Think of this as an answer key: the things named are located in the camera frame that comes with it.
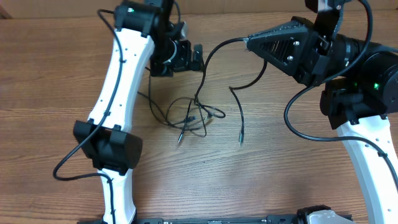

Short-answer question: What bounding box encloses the black USB cable silver plug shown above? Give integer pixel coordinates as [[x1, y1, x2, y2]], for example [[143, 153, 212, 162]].
[[193, 37, 268, 146]]

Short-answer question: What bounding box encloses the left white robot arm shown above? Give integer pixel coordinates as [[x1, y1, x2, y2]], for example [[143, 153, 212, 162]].
[[73, 1, 204, 223]]

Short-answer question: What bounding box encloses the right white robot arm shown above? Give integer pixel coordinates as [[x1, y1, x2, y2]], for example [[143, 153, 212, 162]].
[[246, 17, 397, 223]]

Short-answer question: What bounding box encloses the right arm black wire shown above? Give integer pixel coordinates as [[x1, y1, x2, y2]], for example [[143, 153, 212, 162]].
[[283, 0, 398, 190]]

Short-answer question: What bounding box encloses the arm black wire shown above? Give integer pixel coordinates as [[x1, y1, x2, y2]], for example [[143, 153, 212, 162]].
[[52, 8, 125, 224], [283, 0, 398, 190]]

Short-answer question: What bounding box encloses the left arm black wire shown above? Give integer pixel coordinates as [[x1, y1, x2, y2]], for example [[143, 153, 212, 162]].
[[52, 8, 125, 224]]

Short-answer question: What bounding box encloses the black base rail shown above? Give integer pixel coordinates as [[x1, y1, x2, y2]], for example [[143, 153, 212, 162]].
[[77, 205, 354, 224]]

